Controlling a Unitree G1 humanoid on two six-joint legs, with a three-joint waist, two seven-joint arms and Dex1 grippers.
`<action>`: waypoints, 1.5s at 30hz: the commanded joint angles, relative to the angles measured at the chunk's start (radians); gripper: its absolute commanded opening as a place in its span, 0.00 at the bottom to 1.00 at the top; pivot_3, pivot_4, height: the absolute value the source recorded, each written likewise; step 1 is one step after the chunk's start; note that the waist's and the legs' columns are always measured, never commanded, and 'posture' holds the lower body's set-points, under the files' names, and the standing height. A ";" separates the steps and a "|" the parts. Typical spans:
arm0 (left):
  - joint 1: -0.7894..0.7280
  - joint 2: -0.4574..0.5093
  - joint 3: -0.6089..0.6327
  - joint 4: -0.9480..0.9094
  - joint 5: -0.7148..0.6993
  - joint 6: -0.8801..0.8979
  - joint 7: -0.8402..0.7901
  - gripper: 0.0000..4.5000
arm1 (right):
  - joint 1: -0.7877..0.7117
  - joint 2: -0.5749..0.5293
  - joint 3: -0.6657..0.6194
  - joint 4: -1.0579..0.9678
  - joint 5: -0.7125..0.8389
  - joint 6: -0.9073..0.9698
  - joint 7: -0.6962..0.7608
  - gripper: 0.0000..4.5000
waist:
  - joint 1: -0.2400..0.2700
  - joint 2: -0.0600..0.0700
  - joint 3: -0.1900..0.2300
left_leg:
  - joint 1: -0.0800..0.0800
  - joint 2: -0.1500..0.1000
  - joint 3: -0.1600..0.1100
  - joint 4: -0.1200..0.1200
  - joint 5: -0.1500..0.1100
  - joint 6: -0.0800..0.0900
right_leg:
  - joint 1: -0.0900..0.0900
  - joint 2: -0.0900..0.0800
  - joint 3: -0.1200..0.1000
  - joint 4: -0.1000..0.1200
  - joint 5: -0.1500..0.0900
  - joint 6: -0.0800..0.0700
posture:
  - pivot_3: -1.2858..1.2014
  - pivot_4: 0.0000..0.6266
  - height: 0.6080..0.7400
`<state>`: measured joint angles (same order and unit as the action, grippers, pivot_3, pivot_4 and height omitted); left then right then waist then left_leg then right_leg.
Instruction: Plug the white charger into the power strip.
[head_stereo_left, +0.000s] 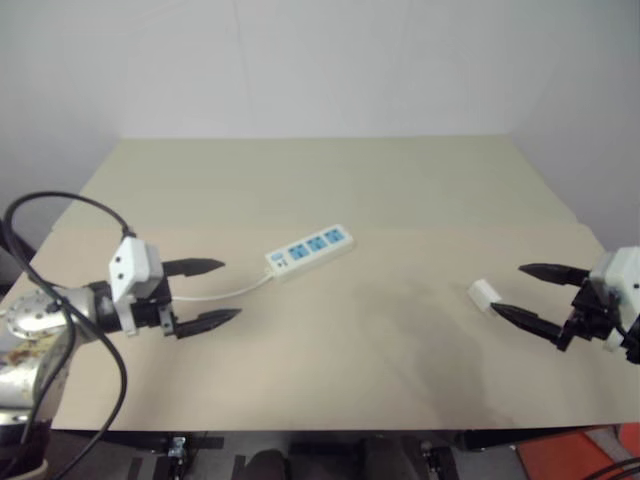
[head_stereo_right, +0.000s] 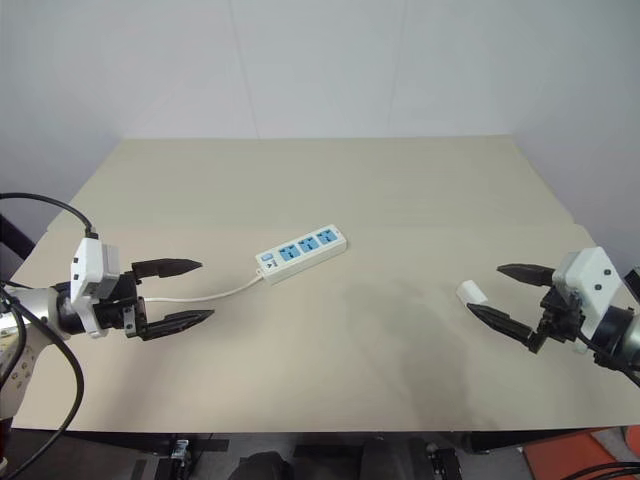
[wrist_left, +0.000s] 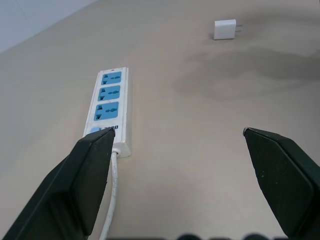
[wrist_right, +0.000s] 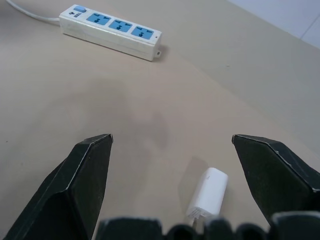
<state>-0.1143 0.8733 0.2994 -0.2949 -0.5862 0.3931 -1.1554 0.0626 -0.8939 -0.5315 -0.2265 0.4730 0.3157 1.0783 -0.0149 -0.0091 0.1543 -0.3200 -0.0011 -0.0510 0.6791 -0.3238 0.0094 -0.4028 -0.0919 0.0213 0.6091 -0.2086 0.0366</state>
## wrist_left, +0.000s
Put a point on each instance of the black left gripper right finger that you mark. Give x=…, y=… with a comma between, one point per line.
x=282, y=180

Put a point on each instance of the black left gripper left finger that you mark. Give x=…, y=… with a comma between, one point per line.
x=75, y=180

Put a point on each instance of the white plug adapter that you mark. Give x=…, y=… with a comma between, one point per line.
x=224, y=29

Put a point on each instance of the white power strip blue sockets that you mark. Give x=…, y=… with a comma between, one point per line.
x=110, y=105

